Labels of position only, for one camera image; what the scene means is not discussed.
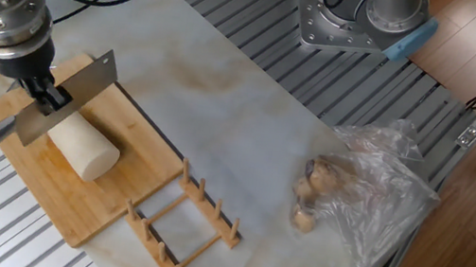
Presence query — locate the steel cleaver knife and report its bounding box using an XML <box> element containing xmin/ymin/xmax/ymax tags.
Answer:
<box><xmin>0</xmin><ymin>30</ymin><xmax>123</xmax><ymax>211</ymax></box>

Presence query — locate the wooden peg rack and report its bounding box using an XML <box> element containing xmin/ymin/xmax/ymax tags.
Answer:
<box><xmin>114</xmin><ymin>148</ymin><xmax>253</xmax><ymax>267</ymax></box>

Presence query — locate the clear plastic bag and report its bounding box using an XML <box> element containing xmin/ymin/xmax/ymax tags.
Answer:
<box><xmin>282</xmin><ymin>103</ymin><xmax>453</xmax><ymax>267</ymax></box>

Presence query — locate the wooden cutting board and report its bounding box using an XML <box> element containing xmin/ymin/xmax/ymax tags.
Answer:
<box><xmin>0</xmin><ymin>41</ymin><xmax>200</xmax><ymax>263</ymax></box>

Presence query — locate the white radish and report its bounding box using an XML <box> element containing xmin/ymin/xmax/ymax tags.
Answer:
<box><xmin>39</xmin><ymin>106</ymin><xmax>126</xmax><ymax>187</ymax></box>

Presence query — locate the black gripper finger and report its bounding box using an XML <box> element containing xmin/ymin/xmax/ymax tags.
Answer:
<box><xmin>36</xmin><ymin>81</ymin><xmax>77</xmax><ymax>121</ymax></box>
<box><xmin>15</xmin><ymin>73</ymin><xmax>57</xmax><ymax>101</ymax></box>

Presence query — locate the white marble slab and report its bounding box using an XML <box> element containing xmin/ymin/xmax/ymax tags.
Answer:
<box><xmin>0</xmin><ymin>0</ymin><xmax>461</xmax><ymax>267</ymax></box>

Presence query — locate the silver corner bracket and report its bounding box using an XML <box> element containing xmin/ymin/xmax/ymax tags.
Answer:
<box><xmin>454</xmin><ymin>122</ymin><xmax>476</xmax><ymax>151</ymax></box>

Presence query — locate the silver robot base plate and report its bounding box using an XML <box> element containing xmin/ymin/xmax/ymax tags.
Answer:
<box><xmin>288</xmin><ymin>0</ymin><xmax>402</xmax><ymax>62</ymax></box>

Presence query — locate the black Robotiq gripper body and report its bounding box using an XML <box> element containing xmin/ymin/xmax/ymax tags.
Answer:
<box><xmin>0</xmin><ymin>31</ymin><xmax>61</xmax><ymax>87</ymax></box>

